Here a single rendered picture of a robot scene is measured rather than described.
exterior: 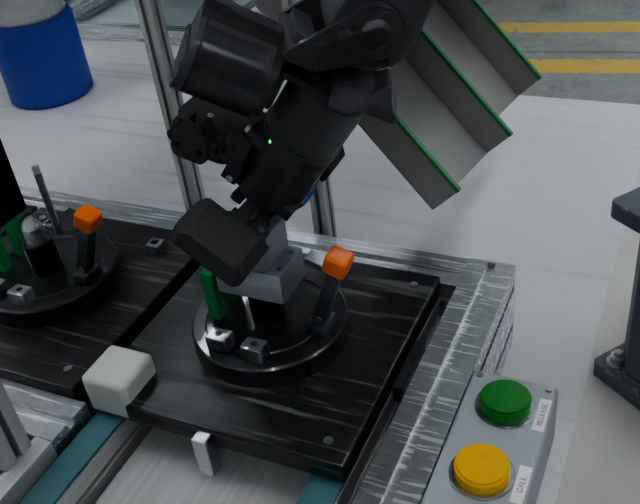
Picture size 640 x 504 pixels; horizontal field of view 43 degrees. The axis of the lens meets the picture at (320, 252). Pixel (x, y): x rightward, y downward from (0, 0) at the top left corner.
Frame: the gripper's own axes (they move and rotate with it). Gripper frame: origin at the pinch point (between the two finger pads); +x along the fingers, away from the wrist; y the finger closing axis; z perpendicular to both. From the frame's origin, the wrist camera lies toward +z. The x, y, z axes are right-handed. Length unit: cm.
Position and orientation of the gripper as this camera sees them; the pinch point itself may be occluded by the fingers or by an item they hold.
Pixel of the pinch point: (241, 227)
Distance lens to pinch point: 66.7
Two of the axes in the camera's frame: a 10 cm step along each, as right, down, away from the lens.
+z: -8.0, -6.1, -0.2
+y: -4.1, 5.7, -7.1
